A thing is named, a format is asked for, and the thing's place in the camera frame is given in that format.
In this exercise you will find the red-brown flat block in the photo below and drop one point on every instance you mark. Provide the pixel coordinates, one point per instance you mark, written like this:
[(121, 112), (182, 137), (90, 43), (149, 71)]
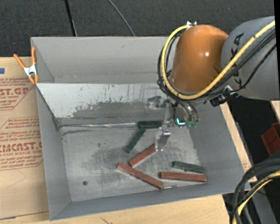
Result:
[(182, 176), (139, 175), (142, 157)]

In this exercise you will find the brown cardboard board red print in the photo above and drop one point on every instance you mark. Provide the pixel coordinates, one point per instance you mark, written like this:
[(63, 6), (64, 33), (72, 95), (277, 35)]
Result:
[(20, 184)]

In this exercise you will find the black cylinder on white bracket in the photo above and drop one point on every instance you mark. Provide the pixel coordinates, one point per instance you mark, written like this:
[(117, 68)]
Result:
[(218, 100)]

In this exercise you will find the grey metal bin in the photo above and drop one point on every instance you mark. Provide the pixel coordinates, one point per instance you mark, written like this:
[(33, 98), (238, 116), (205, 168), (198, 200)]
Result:
[(105, 159)]

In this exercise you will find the dark green flat block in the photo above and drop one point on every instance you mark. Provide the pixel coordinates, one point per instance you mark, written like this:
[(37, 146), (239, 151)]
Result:
[(188, 167), (134, 140), (149, 124)]

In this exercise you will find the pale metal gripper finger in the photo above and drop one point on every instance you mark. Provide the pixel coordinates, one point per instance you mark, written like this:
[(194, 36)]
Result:
[(159, 143)]

